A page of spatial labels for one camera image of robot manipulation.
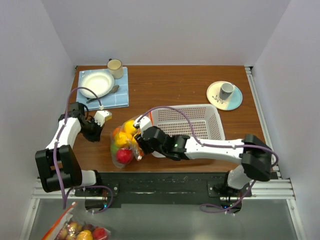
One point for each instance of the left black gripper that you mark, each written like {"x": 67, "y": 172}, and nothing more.
{"x": 96, "y": 136}

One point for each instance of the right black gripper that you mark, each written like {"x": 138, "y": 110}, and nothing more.
{"x": 143, "y": 144}

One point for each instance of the fake yellow lemon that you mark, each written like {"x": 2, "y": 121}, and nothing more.
{"x": 129, "y": 127}

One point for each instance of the clear zip top bag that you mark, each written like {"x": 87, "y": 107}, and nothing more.
{"x": 137, "y": 152}

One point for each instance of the fake yellow pepper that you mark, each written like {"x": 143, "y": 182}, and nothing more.
{"x": 122, "y": 139}

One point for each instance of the fake red apple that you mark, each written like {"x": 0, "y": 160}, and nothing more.
{"x": 124, "y": 156}

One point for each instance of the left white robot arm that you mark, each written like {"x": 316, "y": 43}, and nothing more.
{"x": 57, "y": 163}

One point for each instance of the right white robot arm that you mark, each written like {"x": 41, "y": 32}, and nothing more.
{"x": 252, "y": 156}

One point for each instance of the blue checked cloth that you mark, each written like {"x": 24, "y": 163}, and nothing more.
{"x": 115, "y": 100}

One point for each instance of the white bowl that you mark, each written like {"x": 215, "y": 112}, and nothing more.
{"x": 98, "y": 82}

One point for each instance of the metal spoon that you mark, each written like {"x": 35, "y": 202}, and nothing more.
{"x": 112, "y": 91}

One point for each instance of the white perforated plastic basket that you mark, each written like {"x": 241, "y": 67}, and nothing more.
{"x": 205, "y": 120}

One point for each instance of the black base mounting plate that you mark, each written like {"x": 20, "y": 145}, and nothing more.
{"x": 162, "y": 188}

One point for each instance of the beige enamel mug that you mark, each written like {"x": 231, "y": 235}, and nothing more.
{"x": 115, "y": 67}

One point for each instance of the grey cup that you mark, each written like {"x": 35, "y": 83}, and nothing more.
{"x": 226, "y": 90}

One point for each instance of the pink and blue plate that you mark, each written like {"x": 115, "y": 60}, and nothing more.
{"x": 229, "y": 104}

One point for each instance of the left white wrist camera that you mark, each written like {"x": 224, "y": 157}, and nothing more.
{"x": 101, "y": 116}

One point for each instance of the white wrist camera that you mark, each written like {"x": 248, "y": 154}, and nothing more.
{"x": 101, "y": 116}
{"x": 142, "y": 123}

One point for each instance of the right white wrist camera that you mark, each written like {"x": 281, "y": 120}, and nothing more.
{"x": 142, "y": 123}

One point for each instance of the aluminium frame rail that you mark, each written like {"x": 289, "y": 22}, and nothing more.
{"x": 276, "y": 190}

